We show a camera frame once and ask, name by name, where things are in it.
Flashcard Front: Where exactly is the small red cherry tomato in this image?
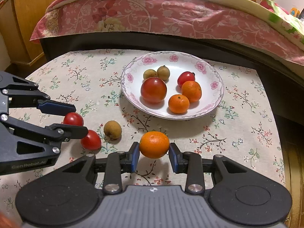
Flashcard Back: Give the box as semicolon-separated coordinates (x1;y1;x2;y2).
80;130;101;150

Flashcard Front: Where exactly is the dark brown longan fruit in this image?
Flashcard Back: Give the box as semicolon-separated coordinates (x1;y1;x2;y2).
104;120;122;139

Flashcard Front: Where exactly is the yellow-orange mandarin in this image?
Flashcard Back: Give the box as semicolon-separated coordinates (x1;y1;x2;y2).
139;131;170;158

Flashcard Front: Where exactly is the small orange mandarin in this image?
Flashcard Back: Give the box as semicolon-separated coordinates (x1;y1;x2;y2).
168;94;190;114

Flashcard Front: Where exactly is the large red tomato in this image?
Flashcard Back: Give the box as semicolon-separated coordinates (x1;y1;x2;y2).
141;77;167;104

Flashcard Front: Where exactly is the red oval tomato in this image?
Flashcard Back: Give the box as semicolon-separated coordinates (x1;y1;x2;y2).
177;72;195;88

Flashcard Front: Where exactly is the tan longan fruit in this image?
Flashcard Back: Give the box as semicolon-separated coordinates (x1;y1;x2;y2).
157;65;170;81

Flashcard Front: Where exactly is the floral tablecloth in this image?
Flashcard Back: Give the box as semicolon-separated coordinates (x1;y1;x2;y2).
0;49;286;228

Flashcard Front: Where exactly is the white floral rimmed plate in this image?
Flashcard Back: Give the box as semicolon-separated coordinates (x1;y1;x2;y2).
121;51;224;120

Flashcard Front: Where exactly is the wooden cabinet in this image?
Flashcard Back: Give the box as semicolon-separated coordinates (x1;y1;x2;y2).
1;0;55;66

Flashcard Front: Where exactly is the pink floral bed sheet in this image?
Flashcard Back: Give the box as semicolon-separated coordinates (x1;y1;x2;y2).
31;0;303;65

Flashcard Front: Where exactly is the dark bed frame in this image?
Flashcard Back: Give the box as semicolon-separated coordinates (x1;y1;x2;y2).
40;32;303;124

